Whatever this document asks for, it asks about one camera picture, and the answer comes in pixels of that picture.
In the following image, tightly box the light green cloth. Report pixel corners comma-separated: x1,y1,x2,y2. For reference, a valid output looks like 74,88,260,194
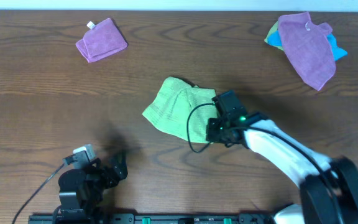
142,77,218,143

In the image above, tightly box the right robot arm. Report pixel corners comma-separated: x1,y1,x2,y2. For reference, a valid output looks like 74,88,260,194
206,114,358,223

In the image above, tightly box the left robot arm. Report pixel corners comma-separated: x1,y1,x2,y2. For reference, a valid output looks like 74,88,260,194
52,151,128,223

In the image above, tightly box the blue cloth in pile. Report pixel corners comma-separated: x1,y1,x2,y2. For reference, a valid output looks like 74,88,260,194
267,30,348,62

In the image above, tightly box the green cloth under pile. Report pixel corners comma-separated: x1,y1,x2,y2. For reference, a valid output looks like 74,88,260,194
264,22,283,50

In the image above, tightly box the purple cloth in pile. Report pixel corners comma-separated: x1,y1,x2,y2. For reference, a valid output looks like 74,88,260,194
278,12,336,91

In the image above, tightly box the folded purple cloth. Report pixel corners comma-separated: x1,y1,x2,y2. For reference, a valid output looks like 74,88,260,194
75,18,128,63

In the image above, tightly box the right black cable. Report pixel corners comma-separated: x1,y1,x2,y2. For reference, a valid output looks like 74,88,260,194
186,102,344,224

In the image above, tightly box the black cable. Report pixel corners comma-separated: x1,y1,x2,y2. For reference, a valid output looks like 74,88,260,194
11,163,67,224
186,102,344,224

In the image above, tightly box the left black cable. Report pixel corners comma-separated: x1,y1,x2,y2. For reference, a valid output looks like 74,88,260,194
11,163,67,224

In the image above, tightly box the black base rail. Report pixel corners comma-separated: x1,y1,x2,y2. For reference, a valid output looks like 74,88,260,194
27,213,275,224

